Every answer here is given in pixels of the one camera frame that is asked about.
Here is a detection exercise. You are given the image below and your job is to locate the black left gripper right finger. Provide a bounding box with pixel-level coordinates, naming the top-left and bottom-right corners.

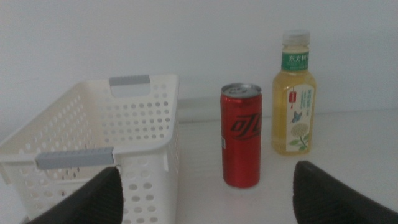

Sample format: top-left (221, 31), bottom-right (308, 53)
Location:
top-left (292, 160), bottom-right (398, 224)

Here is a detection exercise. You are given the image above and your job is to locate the red cola can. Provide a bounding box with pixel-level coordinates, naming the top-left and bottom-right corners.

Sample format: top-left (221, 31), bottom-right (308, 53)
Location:
top-left (220, 82), bottom-right (263, 189)

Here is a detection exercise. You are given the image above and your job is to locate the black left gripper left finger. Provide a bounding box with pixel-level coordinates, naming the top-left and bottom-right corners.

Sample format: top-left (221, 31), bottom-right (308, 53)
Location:
top-left (27, 166), bottom-right (124, 224)

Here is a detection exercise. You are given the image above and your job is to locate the white perforated plastic basket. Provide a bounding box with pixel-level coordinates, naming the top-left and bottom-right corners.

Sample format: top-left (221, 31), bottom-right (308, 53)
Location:
top-left (0, 73), bottom-right (180, 224)

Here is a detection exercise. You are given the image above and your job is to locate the yellow tea bottle green label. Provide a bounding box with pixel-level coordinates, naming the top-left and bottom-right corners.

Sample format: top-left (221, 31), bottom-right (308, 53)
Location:
top-left (271, 29), bottom-right (317, 156)

